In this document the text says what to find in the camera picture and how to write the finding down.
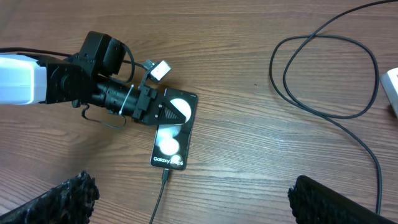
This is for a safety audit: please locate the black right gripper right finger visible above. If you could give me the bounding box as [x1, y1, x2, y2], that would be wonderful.
[288, 175, 395, 224]

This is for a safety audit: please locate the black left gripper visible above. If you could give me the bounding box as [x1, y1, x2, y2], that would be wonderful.
[132, 85, 186, 126]

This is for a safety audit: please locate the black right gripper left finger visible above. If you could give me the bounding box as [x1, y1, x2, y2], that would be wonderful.
[1, 171, 100, 224]

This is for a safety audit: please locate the black Samsung Galaxy phone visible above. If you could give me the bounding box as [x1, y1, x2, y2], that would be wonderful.
[150, 88, 198, 170]

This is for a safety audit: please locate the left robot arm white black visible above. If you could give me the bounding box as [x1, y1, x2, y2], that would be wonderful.
[1, 31, 189, 126]

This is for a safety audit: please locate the white power strip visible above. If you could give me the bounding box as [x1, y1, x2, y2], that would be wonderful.
[380, 68, 398, 116]

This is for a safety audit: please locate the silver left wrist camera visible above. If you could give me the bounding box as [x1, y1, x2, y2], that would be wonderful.
[143, 60, 171, 83]

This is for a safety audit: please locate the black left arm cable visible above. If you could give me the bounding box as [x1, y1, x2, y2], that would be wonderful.
[0, 42, 147, 130]

